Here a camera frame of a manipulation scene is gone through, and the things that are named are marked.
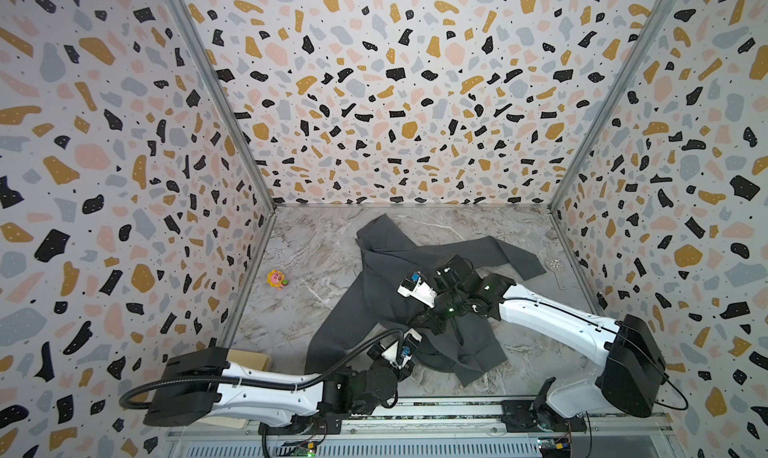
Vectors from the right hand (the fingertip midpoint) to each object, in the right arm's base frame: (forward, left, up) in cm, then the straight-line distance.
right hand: (404, 320), depth 73 cm
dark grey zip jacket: (+13, +13, -17) cm, 26 cm away
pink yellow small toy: (+18, +41, -12) cm, 47 cm away
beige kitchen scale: (-6, +42, -15) cm, 46 cm away
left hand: (-3, -1, -1) cm, 3 cm away
